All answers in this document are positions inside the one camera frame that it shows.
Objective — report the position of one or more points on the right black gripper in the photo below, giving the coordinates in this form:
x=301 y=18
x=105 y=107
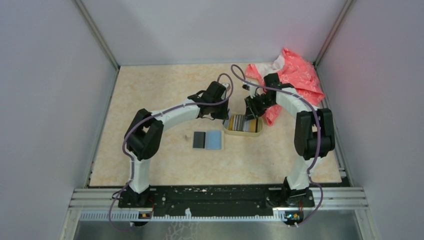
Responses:
x=252 y=111

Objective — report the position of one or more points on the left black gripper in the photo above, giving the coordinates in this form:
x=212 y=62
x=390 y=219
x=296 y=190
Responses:
x=223 y=115

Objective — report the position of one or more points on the beige tray of cards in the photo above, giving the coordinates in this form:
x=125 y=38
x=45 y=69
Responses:
x=237 y=125

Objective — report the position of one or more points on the beige card holder wallet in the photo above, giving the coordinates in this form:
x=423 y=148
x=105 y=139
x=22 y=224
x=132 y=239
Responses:
x=214 y=140

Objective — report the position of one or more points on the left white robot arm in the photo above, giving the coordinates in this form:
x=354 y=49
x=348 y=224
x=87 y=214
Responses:
x=143 y=137

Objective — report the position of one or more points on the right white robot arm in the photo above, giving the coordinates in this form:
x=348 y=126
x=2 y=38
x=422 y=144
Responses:
x=314 y=135

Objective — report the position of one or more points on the pink crumpled cloth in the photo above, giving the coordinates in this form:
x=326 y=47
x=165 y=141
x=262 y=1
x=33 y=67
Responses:
x=292 y=69

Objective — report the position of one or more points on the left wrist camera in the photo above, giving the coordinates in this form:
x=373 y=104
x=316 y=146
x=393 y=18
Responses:
x=227 y=86

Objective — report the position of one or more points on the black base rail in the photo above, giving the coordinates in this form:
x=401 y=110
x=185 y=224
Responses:
x=239 y=200

